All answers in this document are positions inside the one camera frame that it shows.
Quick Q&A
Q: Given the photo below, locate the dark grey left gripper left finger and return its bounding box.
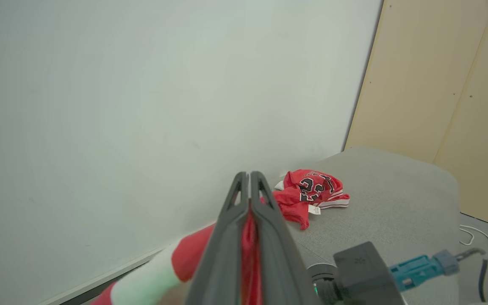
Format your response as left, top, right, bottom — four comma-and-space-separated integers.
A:
184, 171, 250, 305

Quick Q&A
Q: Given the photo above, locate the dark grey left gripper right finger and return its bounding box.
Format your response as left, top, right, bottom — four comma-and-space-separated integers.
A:
251, 171, 320, 305

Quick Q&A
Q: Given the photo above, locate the red and white garment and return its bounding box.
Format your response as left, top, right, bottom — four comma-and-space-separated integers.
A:
91, 211, 265, 305

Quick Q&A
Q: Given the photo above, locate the red basketball jersey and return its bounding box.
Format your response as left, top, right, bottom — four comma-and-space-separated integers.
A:
272, 169, 350, 231

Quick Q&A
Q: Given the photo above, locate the black camera box teal connector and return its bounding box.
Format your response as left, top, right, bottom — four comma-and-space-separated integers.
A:
332, 241, 460, 305

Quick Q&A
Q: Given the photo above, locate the dark camera cable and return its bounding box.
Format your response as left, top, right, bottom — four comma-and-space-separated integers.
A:
455, 247, 488, 303

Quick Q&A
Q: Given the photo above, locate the thin white cable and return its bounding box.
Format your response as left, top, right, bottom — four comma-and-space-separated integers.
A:
459, 224, 488, 264

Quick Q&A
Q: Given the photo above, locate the beige wooden wall panel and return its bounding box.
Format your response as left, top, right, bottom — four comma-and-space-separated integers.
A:
343, 0, 488, 164
433, 0, 488, 233

